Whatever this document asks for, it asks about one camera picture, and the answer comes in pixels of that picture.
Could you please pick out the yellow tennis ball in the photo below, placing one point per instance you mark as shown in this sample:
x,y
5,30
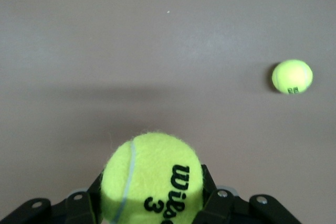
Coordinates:
x,y
291,75

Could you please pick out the yellow tennis ball Wilson print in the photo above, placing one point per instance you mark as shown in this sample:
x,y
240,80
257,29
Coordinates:
x,y
147,176

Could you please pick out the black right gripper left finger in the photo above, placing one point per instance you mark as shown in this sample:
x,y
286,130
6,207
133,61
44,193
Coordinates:
x,y
78,208

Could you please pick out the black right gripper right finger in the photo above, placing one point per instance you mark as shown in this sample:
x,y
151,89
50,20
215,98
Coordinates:
x,y
223,208

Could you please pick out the brown table mat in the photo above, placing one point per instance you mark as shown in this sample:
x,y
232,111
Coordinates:
x,y
105,37

